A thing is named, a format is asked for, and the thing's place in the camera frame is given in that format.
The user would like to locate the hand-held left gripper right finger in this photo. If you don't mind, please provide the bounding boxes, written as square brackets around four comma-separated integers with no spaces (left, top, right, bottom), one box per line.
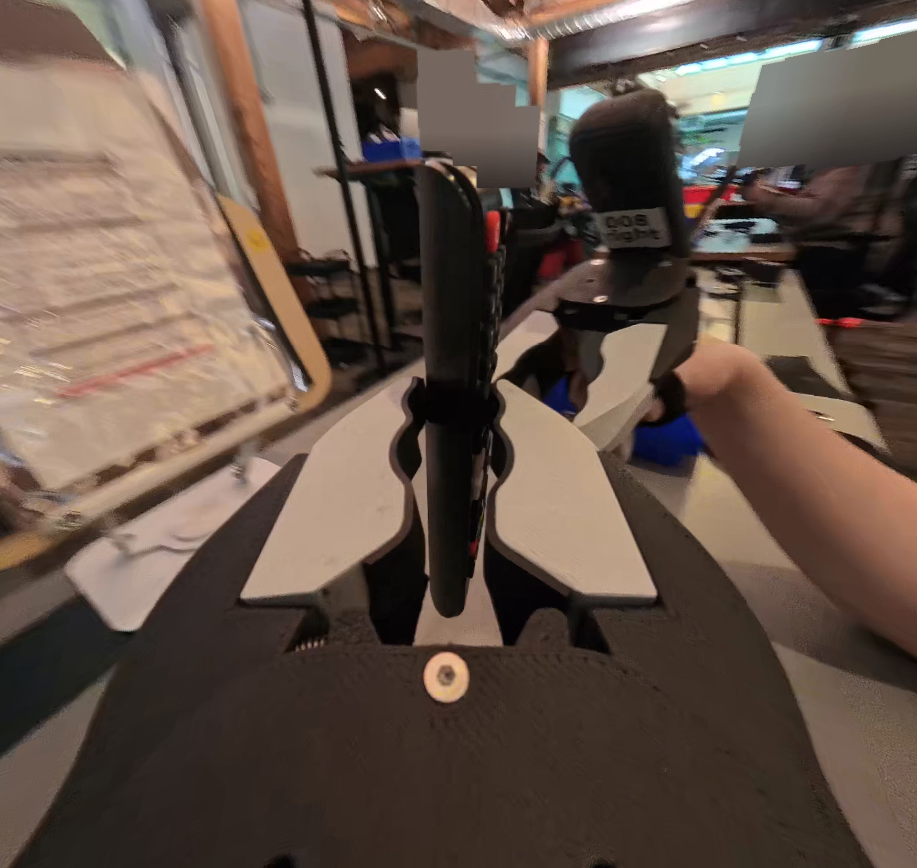
[487,379,660,607]

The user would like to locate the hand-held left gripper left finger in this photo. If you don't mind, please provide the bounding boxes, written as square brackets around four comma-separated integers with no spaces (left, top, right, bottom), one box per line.
[240,377,431,610]

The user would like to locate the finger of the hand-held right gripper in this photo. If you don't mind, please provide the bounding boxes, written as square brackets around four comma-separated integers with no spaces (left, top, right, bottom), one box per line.
[576,322,672,454]
[512,329,600,419]

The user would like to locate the blue storage bin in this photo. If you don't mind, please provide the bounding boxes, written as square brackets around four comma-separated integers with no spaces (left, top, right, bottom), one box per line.
[360,136,424,164]
[541,374,709,469]

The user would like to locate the black remote control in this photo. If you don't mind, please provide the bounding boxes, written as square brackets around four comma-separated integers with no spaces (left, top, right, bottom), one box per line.
[414,158,511,620]

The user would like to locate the person's right forearm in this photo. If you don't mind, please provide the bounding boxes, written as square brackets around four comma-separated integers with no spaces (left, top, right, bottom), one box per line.
[698,352,917,657]

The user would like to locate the wooden top standing desk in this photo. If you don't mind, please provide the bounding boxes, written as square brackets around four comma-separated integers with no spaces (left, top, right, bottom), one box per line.
[315,158,431,353]

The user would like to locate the grey desk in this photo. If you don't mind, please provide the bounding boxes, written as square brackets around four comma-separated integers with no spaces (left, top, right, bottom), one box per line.
[0,306,917,868]

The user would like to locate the person's right hand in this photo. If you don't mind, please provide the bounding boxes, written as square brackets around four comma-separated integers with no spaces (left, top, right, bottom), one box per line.
[641,341,762,446]

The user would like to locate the white metal document stand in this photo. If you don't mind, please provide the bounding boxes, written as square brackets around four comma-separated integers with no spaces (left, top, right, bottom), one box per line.
[63,445,282,634]

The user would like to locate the black utility cart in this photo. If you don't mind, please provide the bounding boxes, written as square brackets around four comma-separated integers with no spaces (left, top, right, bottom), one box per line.
[285,255,359,368]

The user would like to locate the wooden board with smiley sticker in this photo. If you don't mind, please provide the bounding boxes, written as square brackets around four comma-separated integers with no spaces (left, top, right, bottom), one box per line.
[0,193,334,575]

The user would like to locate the black floor lamp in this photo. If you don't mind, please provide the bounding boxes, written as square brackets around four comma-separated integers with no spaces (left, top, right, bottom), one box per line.
[290,0,391,375]

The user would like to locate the instruction sheet in plastic sleeve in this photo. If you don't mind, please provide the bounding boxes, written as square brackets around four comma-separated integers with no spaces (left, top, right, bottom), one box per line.
[0,59,312,525]

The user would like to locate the brown cardboard panel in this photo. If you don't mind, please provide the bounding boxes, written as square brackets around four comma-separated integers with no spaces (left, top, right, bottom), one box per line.
[0,0,130,70]

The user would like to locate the wooden post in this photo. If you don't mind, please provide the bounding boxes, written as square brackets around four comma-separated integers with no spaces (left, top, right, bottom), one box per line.
[175,0,305,267]

